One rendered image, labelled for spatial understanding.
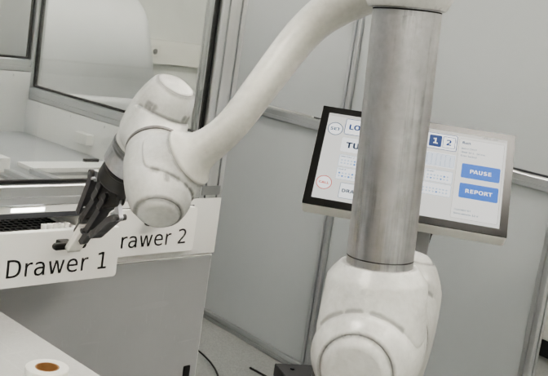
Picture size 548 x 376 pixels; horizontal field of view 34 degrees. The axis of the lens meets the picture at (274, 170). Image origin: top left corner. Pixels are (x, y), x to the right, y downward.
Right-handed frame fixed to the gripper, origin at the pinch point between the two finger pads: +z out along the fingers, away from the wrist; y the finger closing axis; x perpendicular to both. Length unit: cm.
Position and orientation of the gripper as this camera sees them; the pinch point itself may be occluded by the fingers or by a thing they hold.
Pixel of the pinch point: (79, 237)
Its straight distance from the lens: 182.3
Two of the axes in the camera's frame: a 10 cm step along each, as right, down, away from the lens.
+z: -5.2, 6.8, 5.2
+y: -4.9, -7.3, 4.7
